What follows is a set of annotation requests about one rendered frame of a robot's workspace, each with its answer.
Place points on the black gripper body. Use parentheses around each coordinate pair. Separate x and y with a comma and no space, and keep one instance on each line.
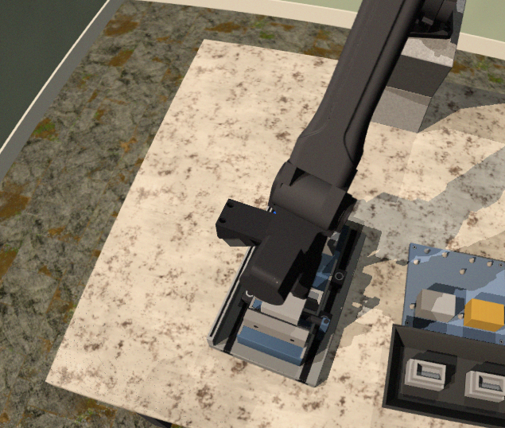
(305,280)

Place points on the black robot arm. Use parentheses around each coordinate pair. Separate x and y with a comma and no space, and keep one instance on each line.
(327,153)

